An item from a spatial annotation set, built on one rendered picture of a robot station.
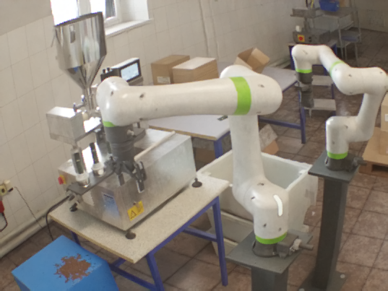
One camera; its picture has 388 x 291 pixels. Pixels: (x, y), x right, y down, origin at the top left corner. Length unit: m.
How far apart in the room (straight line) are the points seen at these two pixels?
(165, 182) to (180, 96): 1.09
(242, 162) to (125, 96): 0.57
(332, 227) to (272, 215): 0.89
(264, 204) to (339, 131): 0.70
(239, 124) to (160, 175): 0.79
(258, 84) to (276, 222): 0.49
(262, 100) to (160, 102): 0.30
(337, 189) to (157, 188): 0.91
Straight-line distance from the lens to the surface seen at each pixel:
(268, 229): 1.53
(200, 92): 1.22
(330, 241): 2.40
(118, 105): 1.15
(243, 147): 1.54
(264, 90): 1.30
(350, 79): 1.71
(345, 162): 2.12
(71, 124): 2.07
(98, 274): 2.24
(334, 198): 2.22
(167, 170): 2.24
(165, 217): 2.22
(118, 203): 2.02
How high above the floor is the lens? 1.98
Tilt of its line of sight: 26 degrees down
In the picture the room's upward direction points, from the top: 8 degrees counter-clockwise
